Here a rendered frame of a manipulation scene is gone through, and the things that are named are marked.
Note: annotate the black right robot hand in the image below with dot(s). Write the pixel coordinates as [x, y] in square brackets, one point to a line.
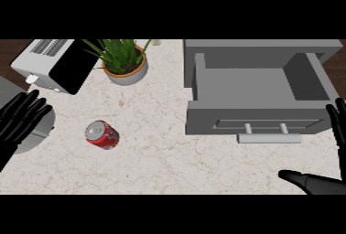
[322, 184]

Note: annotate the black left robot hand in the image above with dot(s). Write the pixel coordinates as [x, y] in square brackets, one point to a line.
[19, 114]

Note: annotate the red soda can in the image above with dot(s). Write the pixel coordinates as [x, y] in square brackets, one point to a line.
[102, 134]

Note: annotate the grey open drawer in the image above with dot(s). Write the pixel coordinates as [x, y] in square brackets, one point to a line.
[251, 100]

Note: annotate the grey round appliance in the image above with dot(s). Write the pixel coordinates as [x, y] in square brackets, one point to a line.
[26, 122]

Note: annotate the white toaster oven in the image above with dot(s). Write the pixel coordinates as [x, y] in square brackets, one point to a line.
[53, 63]

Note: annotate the potted green plant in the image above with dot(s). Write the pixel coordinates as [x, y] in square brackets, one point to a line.
[121, 62]

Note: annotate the grey cabinet body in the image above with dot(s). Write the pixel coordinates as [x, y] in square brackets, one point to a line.
[264, 53]

